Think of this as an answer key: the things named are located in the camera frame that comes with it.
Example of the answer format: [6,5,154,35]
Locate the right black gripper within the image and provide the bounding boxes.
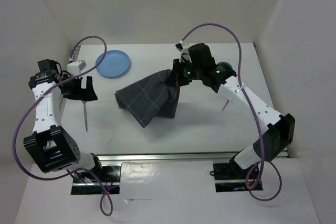
[166,58,202,87]

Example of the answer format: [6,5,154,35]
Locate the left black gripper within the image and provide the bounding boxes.
[60,74,97,101]

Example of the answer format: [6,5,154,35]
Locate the dark grey checked cloth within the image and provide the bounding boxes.
[115,69,180,128]

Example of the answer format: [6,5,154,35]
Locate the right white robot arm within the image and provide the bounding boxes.
[166,42,295,178]

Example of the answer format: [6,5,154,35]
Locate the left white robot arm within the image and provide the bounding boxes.
[23,59,104,182]

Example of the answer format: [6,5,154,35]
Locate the silver fork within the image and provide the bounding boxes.
[82,101,88,132]

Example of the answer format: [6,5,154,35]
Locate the blue plastic cup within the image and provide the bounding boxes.
[218,61,233,69]

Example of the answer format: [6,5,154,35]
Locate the blue plastic plate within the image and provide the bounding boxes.
[96,50,131,79]

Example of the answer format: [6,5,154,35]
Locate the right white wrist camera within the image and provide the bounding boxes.
[175,41,191,62]

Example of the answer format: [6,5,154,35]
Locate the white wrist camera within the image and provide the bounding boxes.
[67,60,87,76]
[175,41,191,62]

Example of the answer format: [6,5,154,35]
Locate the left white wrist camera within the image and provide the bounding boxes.
[67,60,87,76]

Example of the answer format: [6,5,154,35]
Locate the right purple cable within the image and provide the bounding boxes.
[181,23,283,201]

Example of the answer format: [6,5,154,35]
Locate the purple cable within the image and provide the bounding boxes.
[181,23,283,201]
[13,36,118,216]

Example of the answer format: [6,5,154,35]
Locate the aluminium left rail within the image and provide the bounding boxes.
[69,46,80,62]

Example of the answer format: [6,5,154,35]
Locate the aluminium rail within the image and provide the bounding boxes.
[98,152,237,165]
[69,46,80,62]

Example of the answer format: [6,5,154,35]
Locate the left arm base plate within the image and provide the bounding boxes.
[71,164,121,195]

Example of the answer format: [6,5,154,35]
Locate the aluminium front rail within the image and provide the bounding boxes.
[98,152,237,165]

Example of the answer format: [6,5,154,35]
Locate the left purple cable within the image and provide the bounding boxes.
[13,36,118,216]

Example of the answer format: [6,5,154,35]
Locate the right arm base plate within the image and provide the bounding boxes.
[209,163,249,193]

